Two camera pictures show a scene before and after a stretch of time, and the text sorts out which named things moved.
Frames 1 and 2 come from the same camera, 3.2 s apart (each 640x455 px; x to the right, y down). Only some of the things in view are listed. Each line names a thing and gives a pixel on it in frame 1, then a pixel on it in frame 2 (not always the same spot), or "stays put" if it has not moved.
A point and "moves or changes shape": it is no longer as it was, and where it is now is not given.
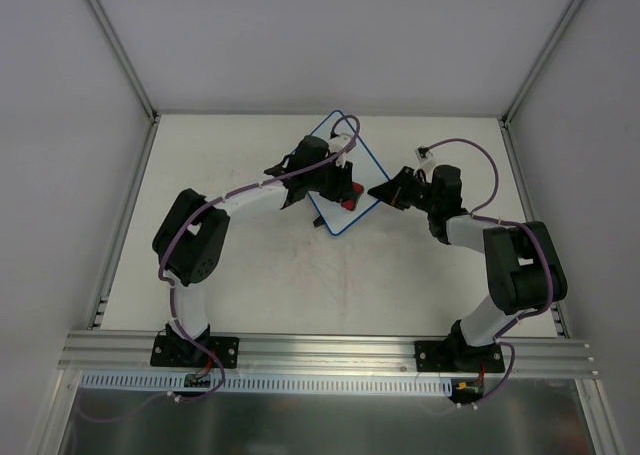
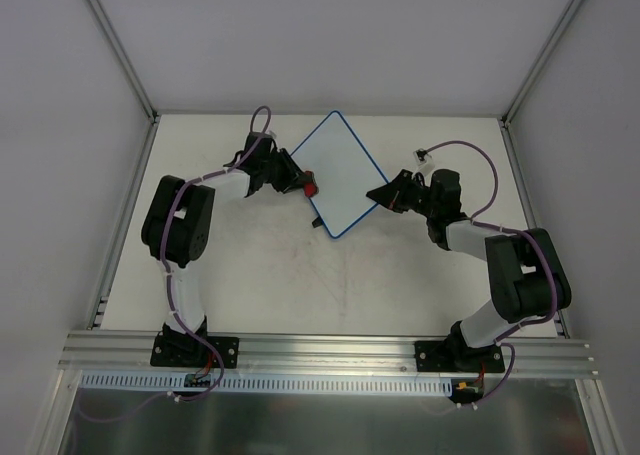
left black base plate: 182,351 stays put
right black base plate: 457,356 stays put
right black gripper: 405,188 stays put
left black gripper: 338,186 to 282,170
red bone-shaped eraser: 351,204 moves or changes shape
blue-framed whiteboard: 366,171 stays put
